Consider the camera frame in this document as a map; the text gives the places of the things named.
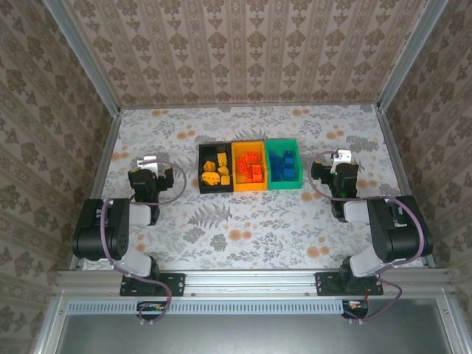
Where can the aluminium mounting rail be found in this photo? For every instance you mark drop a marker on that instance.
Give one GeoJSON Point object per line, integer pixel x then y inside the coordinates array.
{"type": "Point", "coordinates": [250, 282]}

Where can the aluminium table end rail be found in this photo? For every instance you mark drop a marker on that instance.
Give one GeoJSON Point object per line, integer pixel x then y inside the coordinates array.
{"type": "Point", "coordinates": [250, 105]}

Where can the aluminium table side rail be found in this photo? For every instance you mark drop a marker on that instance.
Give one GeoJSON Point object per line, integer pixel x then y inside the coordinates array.
{"type": "Point", "coordinates": [104, 162]}
{"type": "Point", "coordinates": [397, 162]}

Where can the yellow plastic bin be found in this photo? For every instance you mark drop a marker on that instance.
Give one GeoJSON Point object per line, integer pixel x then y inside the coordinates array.
{"type": "Point", "coordinates": [247, 147]}

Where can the black plastic bin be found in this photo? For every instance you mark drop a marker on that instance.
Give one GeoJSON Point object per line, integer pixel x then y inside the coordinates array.
{"type": "Point", "coordinates": [215, 190]}

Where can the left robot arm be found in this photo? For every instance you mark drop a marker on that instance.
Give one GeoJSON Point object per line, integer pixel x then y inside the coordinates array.
{"type": "Point", "coordinates": [92, 228]}

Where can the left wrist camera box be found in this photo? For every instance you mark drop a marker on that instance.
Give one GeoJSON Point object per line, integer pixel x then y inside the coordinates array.
{"type": "Point", "coordinates": [147, 162]}

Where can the long orange lego brick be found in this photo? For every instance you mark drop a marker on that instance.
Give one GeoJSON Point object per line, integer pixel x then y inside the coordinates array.
{"type": "Point", "coordinates": [252, 156]}

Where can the small blue lego brick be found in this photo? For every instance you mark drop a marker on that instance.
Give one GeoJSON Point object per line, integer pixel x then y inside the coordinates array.
{"type": "Point", "coordinates": [288, 154]}
{"type": "Point", "coordinates": [277, 175]}
{"type": "Point", "coordinates": [290, 174]}

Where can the aluminium frame post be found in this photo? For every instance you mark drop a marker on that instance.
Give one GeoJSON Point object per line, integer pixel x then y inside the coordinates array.
{"type": "Point", "coordinates": [413, 55]}
{"type": "Point", "coordinates": [81, 55]}

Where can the grey metal panel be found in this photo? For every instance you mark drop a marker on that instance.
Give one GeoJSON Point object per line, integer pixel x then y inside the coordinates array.
{"type": "Point", "coordinates": [258, 335]}

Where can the floral table cover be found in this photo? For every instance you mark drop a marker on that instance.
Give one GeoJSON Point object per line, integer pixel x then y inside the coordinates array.
{"type": "Point", "coordinates": [258, 121]}

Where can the long blue lego brick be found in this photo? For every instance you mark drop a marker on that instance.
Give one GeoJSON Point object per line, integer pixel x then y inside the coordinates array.
{"type": "Point", "coordinates": [276, 161]}

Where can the yellow lego brick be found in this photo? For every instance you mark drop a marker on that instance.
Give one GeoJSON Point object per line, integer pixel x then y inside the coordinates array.
{"type": "Point", "coordinates": [222, 158]}
{"type": "Point", "coordinates": [223, 170]}
{"type": "Point", "coordinates": [210, 178]}
{"type": "Point", "coordinates": [209, 166]}
{"type": "Point", "coordinates": [225, 180]}

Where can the large blue lego brick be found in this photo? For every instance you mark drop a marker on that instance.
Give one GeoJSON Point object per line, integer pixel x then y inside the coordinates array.
{"type": "Point", "coordinates": [290, 163]}

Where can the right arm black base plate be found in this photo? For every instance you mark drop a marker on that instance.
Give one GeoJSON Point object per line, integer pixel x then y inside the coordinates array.
{"type": "Point", "coordinates": [324, 284]}

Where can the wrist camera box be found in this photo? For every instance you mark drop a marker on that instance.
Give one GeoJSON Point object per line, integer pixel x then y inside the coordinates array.
{"type": "Point", "coordinates": [341, 158]}
{"type": "Point", "coordinates": [147, 162]}

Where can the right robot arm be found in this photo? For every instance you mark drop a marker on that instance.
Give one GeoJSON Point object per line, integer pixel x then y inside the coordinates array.
{"type": "Point", "coordinates": [398, 236]}

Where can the green plastic bin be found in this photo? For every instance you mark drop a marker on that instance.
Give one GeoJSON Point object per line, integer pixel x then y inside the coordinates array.
{"type": "Point", "coordinates": [280, 145]}

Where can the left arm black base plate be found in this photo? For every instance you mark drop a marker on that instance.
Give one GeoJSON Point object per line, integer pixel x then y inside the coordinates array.
{"type": "Point", "coordinates": [177, 284]}

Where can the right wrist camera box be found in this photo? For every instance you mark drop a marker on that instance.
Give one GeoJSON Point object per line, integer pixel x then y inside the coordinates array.
{"type": "Point", "coordinates": [341, 158]}

